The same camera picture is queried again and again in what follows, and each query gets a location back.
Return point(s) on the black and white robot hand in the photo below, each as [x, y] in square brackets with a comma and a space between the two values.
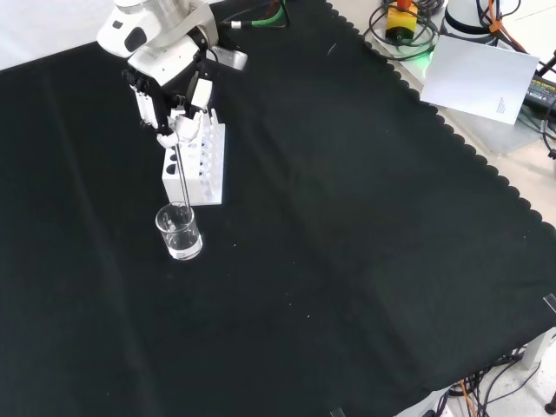
[165, 65]

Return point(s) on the clear glass rod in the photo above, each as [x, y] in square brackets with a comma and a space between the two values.
[183, 182]

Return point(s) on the white test tube rack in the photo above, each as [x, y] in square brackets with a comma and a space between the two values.
[174, 191]

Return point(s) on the clear glass beaker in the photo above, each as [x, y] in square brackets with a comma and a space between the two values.
[182, 247]

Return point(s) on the black cloth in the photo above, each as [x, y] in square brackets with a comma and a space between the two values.
[304, 217]

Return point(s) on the yellow stop button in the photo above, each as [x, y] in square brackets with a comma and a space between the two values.
[401, 19]

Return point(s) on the pale board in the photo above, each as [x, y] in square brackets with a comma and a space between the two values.
[473, 78]

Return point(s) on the black power adapter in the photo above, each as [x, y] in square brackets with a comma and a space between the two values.
[543, 91]

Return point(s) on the black tripod leg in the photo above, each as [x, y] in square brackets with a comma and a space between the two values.
[548, 64]

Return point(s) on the clear tape piece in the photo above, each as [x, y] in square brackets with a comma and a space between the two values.
[337, 412]
[550, 302]

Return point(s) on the grey table leg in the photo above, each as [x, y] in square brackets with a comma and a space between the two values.
[540, 347]

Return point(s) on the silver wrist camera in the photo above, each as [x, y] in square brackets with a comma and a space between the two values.
[232, 57]

